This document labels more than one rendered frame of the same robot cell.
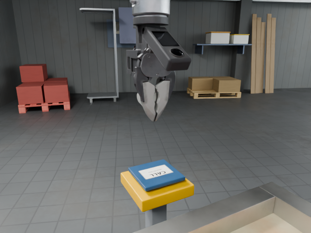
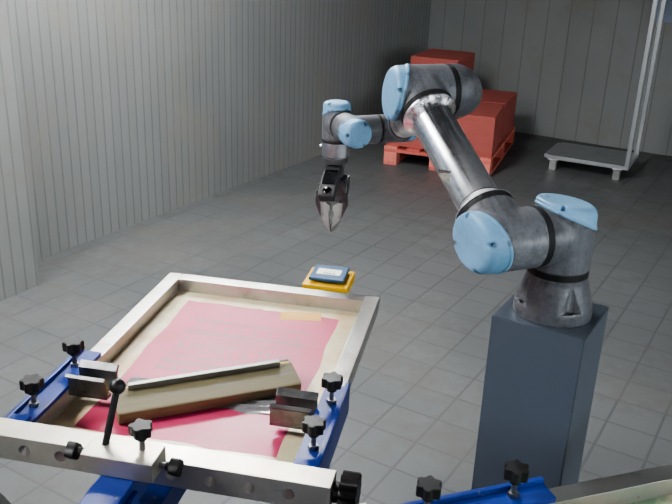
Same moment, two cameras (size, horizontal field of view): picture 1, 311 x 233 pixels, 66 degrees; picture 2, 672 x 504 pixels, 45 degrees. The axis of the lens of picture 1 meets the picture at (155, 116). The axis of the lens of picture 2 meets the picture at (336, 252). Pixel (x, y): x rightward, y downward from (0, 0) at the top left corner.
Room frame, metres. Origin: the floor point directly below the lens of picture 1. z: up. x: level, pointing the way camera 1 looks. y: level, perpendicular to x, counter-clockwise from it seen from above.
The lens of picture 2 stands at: (-1.17, -1.34, 1.88)
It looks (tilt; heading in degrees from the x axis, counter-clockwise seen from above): 22 degrees down; 38
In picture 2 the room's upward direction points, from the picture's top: 2 degrees clockwise
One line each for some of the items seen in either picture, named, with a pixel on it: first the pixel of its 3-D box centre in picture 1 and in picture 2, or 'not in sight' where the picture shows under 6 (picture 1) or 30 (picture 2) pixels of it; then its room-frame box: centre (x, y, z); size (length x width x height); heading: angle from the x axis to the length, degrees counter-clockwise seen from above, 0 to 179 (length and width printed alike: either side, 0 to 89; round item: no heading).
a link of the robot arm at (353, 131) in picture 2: not in sight; (357, 130); (0.48, -0.09, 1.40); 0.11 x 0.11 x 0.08; 61
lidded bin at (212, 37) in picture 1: (217, 38); not in sight; (6.58, -1.60, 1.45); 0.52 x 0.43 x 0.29; 98
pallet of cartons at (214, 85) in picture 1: (213, 86); not in sight; (6.32, -1.52, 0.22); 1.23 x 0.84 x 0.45; 98
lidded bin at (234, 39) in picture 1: (238, 39); not in sight; (6.65, -2.18, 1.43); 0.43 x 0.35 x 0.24; 98
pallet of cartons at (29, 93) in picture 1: (46, 85); (456, 107); (5.29, 2.41, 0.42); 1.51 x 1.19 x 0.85; 8
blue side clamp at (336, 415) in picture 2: not in sight; (322, 435); (-0.14, -0.51, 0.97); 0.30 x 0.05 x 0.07; 27
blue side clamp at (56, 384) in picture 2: not in sight; (56, 395); (-0.40, -0.02, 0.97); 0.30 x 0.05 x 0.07; 27
